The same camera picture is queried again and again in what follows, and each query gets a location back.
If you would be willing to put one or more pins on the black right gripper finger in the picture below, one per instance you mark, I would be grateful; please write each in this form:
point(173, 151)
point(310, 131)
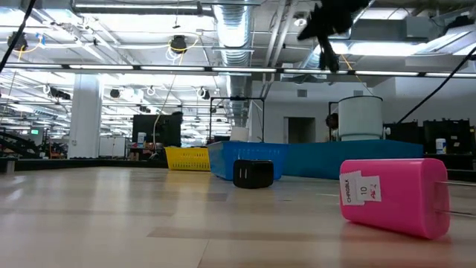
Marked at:
point(312, 30)

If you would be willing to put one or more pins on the black cube charger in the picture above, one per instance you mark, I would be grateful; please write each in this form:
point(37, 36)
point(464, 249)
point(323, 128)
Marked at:
point(253, 174)

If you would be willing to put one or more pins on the pink wall charger block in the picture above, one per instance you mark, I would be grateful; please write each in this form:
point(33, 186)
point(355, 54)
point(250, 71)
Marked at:
point(401, 197)

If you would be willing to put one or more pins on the teal plastic bin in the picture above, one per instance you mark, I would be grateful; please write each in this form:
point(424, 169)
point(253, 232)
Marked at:
point(334, 160)

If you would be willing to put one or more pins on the long ceiling light strip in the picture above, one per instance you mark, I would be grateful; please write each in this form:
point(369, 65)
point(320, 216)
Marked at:
point(241, 69)

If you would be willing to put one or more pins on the person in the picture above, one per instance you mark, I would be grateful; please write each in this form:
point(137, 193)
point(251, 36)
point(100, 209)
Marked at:
point(332, 121)

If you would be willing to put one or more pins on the clear cylindrical container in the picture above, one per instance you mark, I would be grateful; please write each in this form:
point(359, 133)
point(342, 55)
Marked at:
point(360, 115)

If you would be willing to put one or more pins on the black hanging ceiling device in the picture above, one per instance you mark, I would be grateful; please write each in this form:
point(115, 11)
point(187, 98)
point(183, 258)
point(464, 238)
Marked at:
point(17, 40)
point(179, 44)

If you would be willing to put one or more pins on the blue plastic basket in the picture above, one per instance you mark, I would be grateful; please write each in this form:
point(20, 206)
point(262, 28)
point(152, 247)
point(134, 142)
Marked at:
point(230, 156)

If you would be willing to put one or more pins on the black storage crates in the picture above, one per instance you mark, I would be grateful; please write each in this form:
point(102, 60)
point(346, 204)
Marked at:
point(451, 136)

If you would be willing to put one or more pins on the white wipes tub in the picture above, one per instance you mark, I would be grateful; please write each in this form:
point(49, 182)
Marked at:
point(141, 137)
point(440, 146)

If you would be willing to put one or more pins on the yellow plastic basket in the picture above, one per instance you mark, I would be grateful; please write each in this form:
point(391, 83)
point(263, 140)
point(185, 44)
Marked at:
point(187, 159)

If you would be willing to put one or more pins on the black monitor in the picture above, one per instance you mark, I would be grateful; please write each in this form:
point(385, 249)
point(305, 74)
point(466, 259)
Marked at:
point(156, 130)

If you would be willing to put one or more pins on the white cabinets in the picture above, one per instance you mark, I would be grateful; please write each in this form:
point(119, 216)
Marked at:
point(111, 147)

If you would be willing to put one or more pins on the white building column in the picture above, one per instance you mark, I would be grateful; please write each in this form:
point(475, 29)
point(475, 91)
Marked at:
point(85, 115)

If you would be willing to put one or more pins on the silver vertical air duct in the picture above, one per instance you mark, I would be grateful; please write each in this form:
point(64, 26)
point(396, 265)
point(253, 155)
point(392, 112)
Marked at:
point(233, 33)

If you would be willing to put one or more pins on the black metal frame stand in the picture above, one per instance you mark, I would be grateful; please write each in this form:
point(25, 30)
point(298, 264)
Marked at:
point(238, 98)

